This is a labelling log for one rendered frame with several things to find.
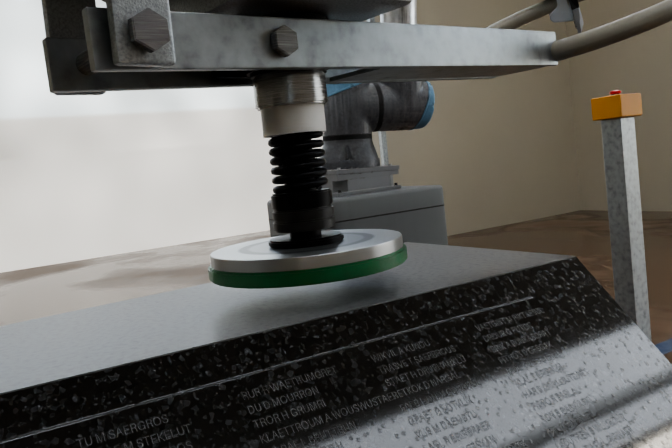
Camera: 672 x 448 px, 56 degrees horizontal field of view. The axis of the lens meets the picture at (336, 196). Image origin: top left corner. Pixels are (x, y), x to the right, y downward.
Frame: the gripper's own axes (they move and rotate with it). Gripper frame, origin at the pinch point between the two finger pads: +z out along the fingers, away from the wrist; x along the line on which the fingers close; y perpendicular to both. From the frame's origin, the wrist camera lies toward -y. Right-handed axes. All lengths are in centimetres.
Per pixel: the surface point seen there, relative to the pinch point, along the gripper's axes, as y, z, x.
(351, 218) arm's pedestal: 67, 29, -2
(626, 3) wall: -80, 127, -679
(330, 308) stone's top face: 33, 0, 94
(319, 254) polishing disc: 31, -6, 94
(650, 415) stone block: 7, 21, 91
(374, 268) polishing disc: 27, -2, 92
